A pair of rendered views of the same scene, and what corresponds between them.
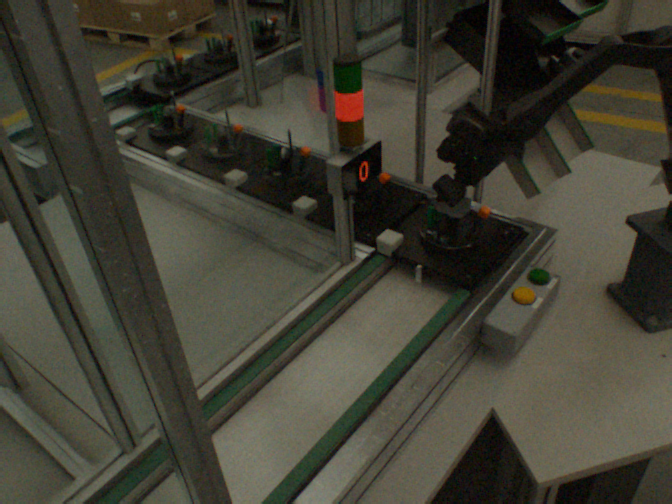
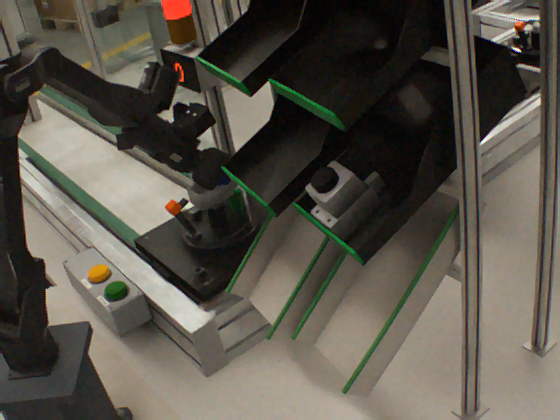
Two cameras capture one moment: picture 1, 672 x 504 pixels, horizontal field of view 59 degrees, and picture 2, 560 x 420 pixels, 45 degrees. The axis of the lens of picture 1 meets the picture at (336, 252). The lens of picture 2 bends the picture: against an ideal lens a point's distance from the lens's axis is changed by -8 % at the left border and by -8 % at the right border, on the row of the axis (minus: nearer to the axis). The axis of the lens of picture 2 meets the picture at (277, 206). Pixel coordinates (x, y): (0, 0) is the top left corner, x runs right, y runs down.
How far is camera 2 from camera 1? 1.93 m
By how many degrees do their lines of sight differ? 82
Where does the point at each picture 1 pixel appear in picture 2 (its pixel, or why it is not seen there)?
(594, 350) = not seen: hidden behind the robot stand
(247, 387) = not seen: hidden behind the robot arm
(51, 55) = not seen: outside the picture
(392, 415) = (47, 194)
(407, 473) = (42, 236)
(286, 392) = (119, 166)
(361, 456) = (33, 183)
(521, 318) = (76, 269)
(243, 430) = (103, 153)
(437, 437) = (55, 252)
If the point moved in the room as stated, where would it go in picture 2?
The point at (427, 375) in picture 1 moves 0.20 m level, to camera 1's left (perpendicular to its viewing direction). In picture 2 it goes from (64, 210) to (98, 162)
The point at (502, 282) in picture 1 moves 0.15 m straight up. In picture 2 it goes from (133, 269) to (108, 198)
